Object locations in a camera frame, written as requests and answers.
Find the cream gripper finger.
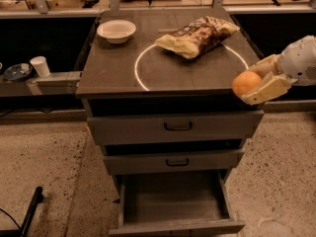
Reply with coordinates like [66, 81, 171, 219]
[241, 72, 295, 106]
[249, 54, 279, 78]

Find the dark round plate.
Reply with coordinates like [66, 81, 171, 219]
[4, 63, 33, 82]

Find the black drawer handle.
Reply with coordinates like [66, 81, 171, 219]
[164, 121, 193, 131]
[166, 158, 190, 167]

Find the orange fruit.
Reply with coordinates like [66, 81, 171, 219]
[232, 71, 262, 97]

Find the white bowl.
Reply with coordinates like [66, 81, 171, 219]
[97, 20, 136, 44]

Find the black middle drawer handle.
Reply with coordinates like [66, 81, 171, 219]
[166, 158, 190, 167]

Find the black top drawer handle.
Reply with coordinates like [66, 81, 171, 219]
[164, 121, 193, 131]

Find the bottom grey open drawer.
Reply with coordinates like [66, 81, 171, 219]
[110, 170, 245, 237]

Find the black bar on floor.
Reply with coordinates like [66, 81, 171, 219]
[0, 187, 43, 237]

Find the middle grey drawer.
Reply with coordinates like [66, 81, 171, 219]
[104, 149, 244, 175]

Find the grey drawer cabinet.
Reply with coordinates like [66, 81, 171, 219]
[75, 7, 280, 237]

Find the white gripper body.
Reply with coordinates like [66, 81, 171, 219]
[277, 36, 316, 86]

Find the top grey drawer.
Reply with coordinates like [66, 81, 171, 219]
[88, 111, 264, 145]

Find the brown yellow chip bag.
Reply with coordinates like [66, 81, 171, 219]
[155, 16, 239, 59]

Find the white paper cup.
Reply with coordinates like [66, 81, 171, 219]
[30, 56, 50, 78]

